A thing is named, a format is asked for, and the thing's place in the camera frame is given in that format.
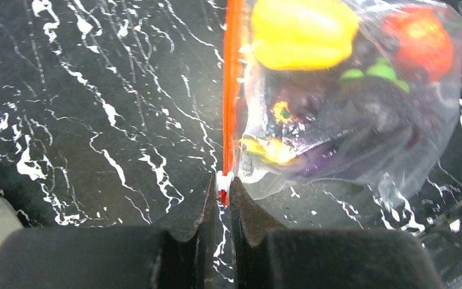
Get clear orange zip top bag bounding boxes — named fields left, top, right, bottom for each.
left=216, top=1, right=462, bottom=204

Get dark purple toy mangosteen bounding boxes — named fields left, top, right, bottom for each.
left=332, top=57, right=419, bottom=158

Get dark maroon toy fruit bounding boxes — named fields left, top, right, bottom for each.
left=265, top=71, right=337, bottom=138

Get purple toy eggplant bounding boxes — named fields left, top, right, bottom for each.
left=239, top=137, right=337, bottom=178

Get orange toy pumpkin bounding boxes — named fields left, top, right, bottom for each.
left=383, top=6, right=454, bottom=82

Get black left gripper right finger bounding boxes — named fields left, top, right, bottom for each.
left=229, top=178, right=444, bottom=288

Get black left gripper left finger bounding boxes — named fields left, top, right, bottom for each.
left=0, top=174, right=216, bottom=288

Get yellow toy bell pepper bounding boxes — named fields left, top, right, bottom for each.
left=251, top=1, right=359, bottom=70

